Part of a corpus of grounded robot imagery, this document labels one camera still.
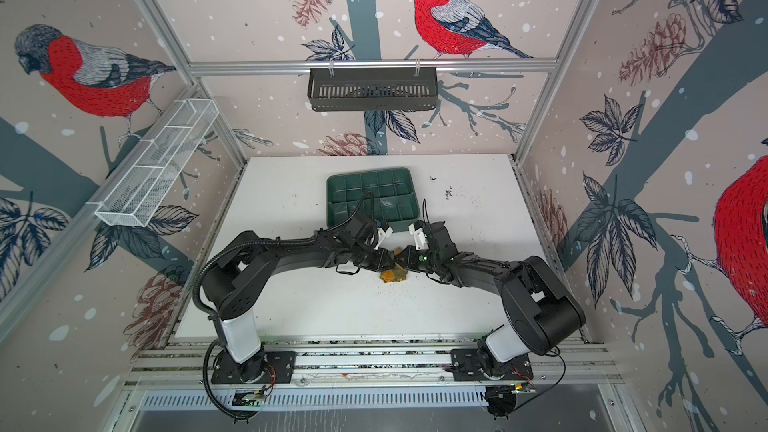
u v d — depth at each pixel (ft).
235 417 2.20
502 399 2.30
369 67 3.03
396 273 2.84
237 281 1.58
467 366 2.39
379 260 2.61
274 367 2.39
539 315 1.44
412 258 2.61
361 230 2.44
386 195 3.31
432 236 2.34
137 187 2.41
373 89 3.49
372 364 2.49
